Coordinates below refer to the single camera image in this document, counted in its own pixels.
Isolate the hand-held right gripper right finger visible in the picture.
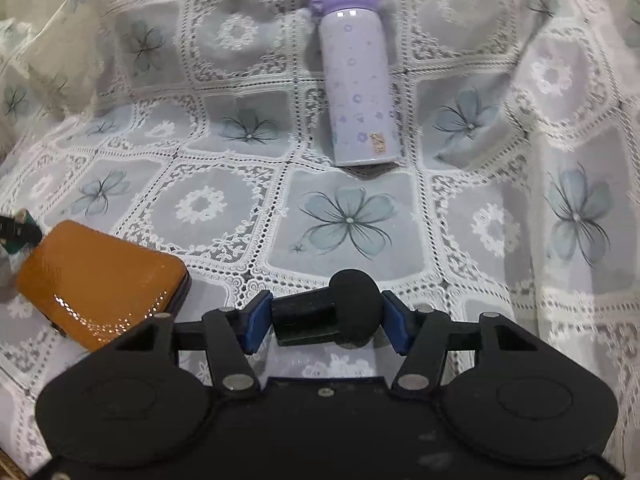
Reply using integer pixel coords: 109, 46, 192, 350
382, 290, 547, 392

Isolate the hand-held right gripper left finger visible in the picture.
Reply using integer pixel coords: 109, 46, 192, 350
107, 290, 274, 392

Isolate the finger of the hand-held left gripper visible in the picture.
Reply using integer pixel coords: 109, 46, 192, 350
0, 214, 44, 247

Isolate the black puff with handle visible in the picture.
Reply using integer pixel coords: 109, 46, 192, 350
270, 269, 385, 349

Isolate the woven basket with floral lining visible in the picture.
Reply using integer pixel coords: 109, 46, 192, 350
0, 449, 36, 480

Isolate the green tape roll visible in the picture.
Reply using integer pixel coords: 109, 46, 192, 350
2, 211, 40, 255

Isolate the brown leather wallet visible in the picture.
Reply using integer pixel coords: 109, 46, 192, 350
15, 219, 192, 354

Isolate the white floral lace tablecloth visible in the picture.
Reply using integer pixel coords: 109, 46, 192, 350
0, 0, 640, 461

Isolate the purple water bottle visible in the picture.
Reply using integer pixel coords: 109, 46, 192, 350
309, 0, 404, 169

